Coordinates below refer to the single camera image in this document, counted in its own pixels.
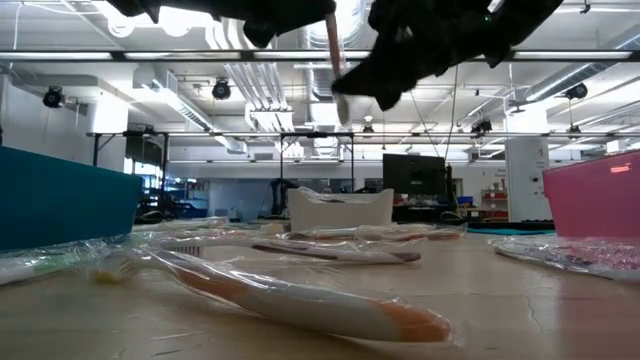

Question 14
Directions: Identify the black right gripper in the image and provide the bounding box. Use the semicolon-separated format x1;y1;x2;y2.
332;0;564;112

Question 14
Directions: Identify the white plastic bin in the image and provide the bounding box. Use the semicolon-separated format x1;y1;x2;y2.
288;188;395;232

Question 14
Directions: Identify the black frame bar with lights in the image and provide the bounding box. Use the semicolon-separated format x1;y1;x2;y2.
0;48;636;63

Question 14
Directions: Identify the pink plastic bin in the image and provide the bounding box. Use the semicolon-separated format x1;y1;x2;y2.
542;152;640;239

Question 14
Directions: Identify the red storage shelf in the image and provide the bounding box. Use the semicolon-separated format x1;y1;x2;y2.
480;187;510;221

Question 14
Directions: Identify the white square column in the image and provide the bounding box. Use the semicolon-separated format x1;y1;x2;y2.
504;137;550;224

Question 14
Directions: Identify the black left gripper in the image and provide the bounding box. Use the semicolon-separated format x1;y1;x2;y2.
107;0;337;49

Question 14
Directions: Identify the black workstation frame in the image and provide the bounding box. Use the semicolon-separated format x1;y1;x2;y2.
91;130;356;201

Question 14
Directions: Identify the silver ventilation duct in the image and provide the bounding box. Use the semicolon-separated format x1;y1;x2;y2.
298;19;367;104
523;24;640;104

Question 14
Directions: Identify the teal plastic bin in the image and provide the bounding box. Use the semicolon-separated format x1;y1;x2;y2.
0;145;145;252

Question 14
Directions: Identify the teal plastic lid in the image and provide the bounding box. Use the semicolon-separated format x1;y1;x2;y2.
467;227;556;237

